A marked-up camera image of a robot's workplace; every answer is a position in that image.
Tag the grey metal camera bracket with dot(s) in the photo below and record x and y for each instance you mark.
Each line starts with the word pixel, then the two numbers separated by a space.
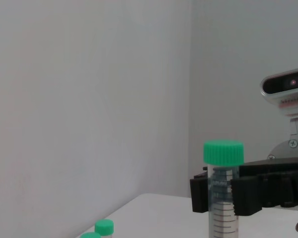
pixel 283 150

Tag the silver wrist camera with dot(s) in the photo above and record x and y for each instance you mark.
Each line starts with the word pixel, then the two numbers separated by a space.
pixel 275 85

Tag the green-capped clear test tube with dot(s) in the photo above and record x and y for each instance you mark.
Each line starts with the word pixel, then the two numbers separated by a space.
pixel 223 152
pixel 104 226
pixel 90 235

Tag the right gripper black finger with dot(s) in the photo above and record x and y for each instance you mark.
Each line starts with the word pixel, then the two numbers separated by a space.
pixel 198 196

